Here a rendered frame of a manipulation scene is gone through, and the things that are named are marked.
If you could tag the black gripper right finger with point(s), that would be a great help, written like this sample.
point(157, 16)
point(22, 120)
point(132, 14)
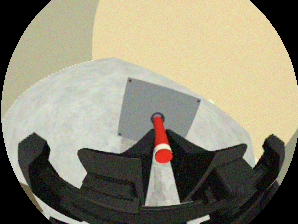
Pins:
point(191, 165)

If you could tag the red peg with white band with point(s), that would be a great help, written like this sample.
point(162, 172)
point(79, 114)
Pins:
point(162, 151)

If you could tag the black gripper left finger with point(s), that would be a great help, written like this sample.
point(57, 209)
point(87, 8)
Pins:
point(133, 165)

